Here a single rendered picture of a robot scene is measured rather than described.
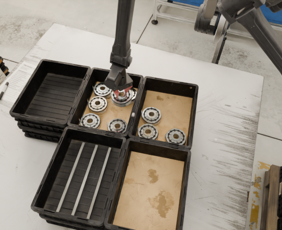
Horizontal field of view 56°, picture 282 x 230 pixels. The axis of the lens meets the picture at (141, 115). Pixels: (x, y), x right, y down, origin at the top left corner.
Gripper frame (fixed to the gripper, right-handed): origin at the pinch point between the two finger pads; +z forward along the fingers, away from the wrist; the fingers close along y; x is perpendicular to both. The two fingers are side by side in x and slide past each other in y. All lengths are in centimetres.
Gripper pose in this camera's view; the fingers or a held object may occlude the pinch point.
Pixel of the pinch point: (121, 93)
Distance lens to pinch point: 131.2
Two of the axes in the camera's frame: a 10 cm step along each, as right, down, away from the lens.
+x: -5.4, -7.0, 4.7
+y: 8.4, -4.4, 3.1
